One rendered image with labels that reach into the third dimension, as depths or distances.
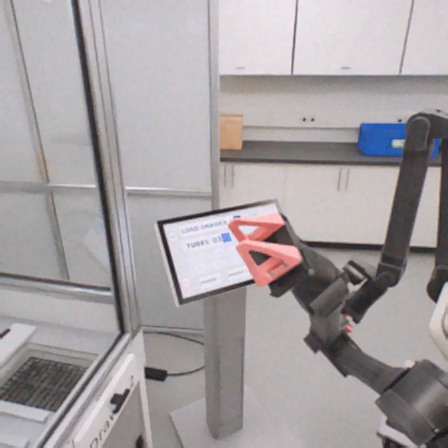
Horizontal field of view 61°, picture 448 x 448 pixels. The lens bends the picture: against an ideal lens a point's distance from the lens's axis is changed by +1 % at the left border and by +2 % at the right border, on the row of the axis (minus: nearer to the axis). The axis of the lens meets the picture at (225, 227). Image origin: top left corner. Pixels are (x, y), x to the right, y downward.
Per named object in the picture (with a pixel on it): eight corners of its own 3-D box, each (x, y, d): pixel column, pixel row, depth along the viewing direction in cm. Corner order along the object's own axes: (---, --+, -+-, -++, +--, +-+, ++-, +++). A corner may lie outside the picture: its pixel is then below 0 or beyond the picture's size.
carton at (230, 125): (243, 142, 386) (244, 114, 375) (241, 150, 358) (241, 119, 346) (203, 141, 391) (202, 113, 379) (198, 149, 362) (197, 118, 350)
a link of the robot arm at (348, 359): (366, 352, 98) (337, 378, 97) (329, 310, 100) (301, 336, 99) (481, 408, 54) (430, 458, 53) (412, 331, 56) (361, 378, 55)
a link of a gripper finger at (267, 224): (207, 224, 49) (251, 245, 55) (221, 269, 45) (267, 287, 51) (246, 192, 46) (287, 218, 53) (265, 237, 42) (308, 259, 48)
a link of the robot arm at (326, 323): (349, 329, 97) (318, 358, 96) (333, 312, 100) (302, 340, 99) (360, 278, 59) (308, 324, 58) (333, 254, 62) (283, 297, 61)
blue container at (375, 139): (421, 146, 367) (426, 123, 358) (438, 157, 330) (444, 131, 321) (355, 145, 373) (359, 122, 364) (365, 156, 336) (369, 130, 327)
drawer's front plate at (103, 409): (138, 380, 118) (135, 353, 114) (86, 472, 93) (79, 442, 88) (133, 379, 119) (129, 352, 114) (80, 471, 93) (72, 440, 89)
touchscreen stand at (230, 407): (297, 462, 179) (319, 275, 136) (209, 510, 160) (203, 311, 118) (244, 385, 219) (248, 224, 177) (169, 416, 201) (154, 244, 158)
